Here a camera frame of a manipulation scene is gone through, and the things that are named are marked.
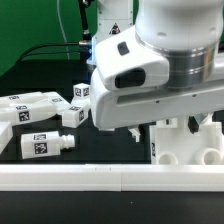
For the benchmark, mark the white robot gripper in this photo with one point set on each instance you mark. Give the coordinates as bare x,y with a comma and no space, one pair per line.
136,83

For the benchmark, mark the white tagged bar part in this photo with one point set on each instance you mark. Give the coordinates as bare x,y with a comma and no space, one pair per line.
27,113

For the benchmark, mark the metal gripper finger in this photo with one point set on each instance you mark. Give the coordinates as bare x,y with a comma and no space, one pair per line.
195,121

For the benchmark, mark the white left fence block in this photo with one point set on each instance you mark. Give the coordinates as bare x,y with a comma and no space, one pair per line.
6,134

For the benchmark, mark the rear white tagged cube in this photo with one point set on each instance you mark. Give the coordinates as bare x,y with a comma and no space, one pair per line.
81,91

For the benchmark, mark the white long chair back part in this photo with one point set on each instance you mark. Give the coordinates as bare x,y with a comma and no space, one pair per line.
34,97

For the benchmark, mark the white front fence rail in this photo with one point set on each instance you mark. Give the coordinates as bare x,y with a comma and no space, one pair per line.
112,178

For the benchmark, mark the white chair seat part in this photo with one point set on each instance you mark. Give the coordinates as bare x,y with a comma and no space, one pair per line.
172,143

